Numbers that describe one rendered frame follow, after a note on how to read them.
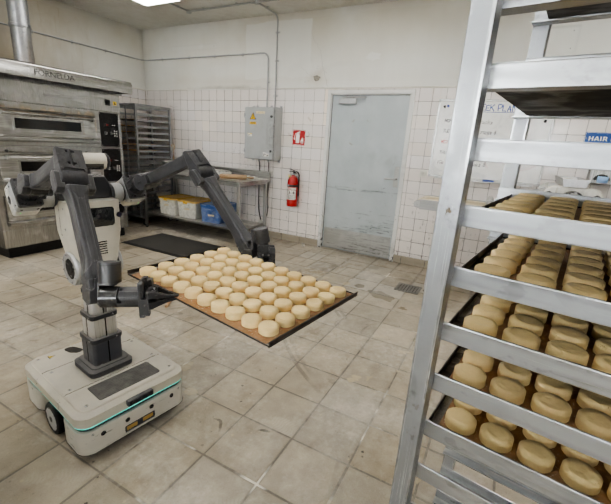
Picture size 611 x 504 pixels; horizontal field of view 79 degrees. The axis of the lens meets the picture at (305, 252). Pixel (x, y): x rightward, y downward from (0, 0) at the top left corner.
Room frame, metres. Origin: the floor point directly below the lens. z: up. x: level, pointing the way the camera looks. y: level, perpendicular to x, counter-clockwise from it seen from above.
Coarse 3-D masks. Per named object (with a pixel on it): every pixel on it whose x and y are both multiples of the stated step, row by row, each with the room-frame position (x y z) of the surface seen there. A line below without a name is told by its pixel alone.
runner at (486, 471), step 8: (448, 448) 0.87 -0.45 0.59; (448, 456) 0.84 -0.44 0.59; (456, 456) 0.84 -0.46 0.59; (464, 456) 0.84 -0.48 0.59; (464, 464) 0.82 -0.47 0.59; (472, 464) 0.82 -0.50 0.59; (480, 464) 0.82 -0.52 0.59; (480, 472) 0.79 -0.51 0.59; (488, 472) 0.80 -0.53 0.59; (496, 472) 0.79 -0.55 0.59; (496, 480) 0.77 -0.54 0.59; (504, 480) 0.77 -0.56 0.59; (512, 480) 0.77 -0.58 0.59; (512, 488) 0.75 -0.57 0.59; (520, 488) 0.75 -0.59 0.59; (528, 488) 0.75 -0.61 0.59; (528, 496) 0.73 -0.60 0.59; (536, 496) 0.73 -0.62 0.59; (544, 496) 0.73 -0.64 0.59
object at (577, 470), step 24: (456, 408) 0.56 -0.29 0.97; (456, 432) 0.52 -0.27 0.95; (480, 432) 0.51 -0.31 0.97; (504, 432) 0.50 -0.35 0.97; (528, 432) 0.51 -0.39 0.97; (528, 456) 0.46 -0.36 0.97; (552, 456) 0.46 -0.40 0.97; (576, 456) 0.47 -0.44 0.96; (576, 480) 0.42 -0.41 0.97; (600, 480) 0.42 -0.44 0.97
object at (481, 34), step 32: (480, 0) 0.50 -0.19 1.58; (480, 32) 0.50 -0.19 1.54; (480, 64) 0.50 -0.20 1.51; (480, 96) 0.49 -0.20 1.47; (448, 160) 0.51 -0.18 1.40; (448, 192) 0.50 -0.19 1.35; (448, 224) 0.50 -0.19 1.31; (448, 256) 0.49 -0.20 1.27; (448, 288) 0.51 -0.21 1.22; (416, 352) 0.51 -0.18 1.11; (416, 384) 0.50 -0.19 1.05; (416, 416) 0.50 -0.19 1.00; (416, 448) 0.49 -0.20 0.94
